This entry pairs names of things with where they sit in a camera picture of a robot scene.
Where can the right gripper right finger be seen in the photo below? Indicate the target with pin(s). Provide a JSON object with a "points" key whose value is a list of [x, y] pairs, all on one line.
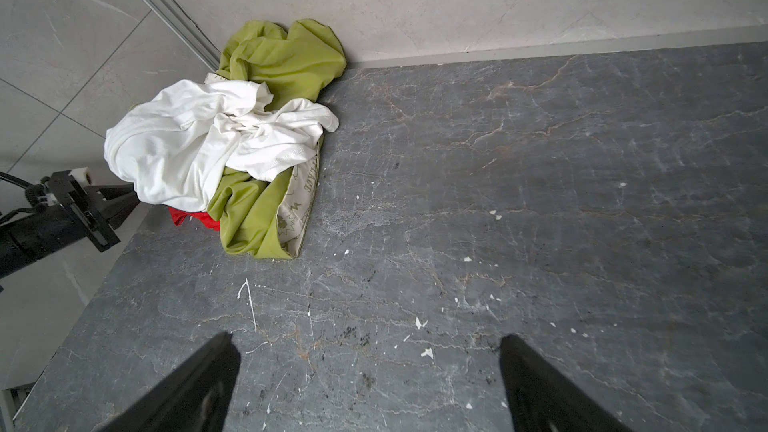
{"points": [[540, 398]]}

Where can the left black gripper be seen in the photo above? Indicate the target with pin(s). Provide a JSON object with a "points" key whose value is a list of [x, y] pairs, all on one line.
{"points": [[74, 212]]}

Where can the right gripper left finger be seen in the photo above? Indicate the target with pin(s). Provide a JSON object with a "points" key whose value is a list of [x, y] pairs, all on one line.
{"points": [[195, 397]]}

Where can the red cloth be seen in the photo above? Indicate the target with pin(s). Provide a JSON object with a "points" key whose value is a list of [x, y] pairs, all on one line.
{"points": [[178, 217]]}

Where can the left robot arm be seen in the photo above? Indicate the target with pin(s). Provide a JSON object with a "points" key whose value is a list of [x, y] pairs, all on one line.
{"points": [[18, 226]]}

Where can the white cloth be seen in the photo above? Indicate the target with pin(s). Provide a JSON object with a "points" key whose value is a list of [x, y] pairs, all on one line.
{"points": [[175, 148]]}

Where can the green cloth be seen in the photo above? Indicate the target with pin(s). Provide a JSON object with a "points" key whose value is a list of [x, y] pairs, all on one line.
{"points": [[264, 199]]}

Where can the aluminium frame profiles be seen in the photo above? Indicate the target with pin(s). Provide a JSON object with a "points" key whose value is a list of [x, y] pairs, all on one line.
{"points": [[173, 16]]}

